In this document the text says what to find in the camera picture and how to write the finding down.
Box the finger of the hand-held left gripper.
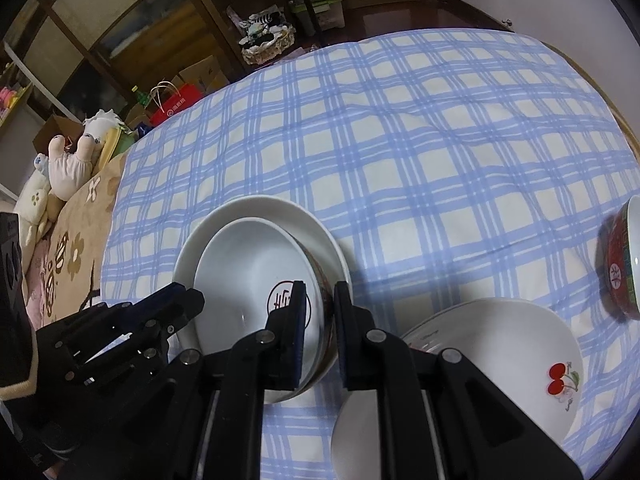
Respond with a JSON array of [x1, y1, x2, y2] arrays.
[[54, 331, 172, 402], [37, 282, 206, 362]]

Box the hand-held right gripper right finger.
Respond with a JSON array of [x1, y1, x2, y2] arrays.
[[334, 281, 585, 480]]

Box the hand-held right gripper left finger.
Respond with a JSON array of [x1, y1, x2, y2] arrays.
[[56, 280, 308, 480]]

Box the blue red patterned bowl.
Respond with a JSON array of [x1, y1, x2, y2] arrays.
[[193, 216, 337, 403]]

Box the white bowl with cartoon print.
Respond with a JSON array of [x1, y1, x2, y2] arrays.
[[171, 195, 352, 361]]

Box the small red patterned bowl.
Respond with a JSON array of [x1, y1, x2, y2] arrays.
[[599, 197, 640, 322]]

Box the pink quilt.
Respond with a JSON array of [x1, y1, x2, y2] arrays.
[[22, 250, 61, 333]]

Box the cream plush dog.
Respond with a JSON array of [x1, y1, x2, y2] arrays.
[[12, 152, 56, 252]]

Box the pink doll with white hair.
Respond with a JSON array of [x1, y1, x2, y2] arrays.
[[47, 109, 124, 202]]

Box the yellow green cushion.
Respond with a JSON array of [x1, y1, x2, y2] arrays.
[[97, 127, 137, 172]]

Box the cardboard box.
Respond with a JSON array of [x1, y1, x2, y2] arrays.
[[177, 55, 231, 97], [32, 115, 87, 157]]

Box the blue checked cloth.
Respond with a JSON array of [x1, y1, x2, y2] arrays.
[[100, 27, 640, 480]]

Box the red paper bag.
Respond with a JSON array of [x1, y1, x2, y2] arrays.
[[149, 81, 203, 128]]

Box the wicker basket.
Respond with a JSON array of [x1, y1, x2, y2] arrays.
[[240, 25, 297, 66]]

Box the wooden corner shelf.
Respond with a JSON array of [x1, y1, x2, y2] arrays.
[[165, 0, 261, 82]]

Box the wooden wardrobe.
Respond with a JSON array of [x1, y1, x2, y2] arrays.
[[0, 0, 281, 126]]

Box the black white plush toy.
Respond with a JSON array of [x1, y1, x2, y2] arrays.
[[240, 4, 289, 43]]

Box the clear plastic storage box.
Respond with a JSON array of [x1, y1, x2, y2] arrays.
[[312, 0, 347, 32]]

